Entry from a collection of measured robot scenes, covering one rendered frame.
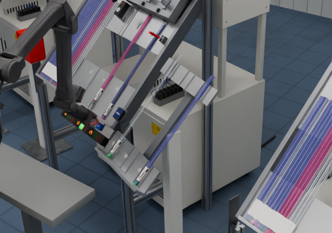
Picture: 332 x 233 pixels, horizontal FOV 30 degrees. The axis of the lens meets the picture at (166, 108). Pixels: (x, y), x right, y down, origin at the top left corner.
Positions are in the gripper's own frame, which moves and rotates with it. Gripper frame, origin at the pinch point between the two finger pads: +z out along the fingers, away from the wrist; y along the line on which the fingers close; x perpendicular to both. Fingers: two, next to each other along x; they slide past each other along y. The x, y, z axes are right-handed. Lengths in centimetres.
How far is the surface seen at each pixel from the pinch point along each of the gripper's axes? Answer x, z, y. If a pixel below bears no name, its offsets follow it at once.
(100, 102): -8.3, 1.5, 7.4
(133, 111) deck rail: -13.4, 4.5, -10.7
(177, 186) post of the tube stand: 3.0, 16.8, -44.1
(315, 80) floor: -101, 199, 40
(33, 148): 42, 59, 97
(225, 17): -73, 22, -10
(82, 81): -11.3, 1.8, 25.8
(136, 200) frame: 21.5, 34.0, -15.5
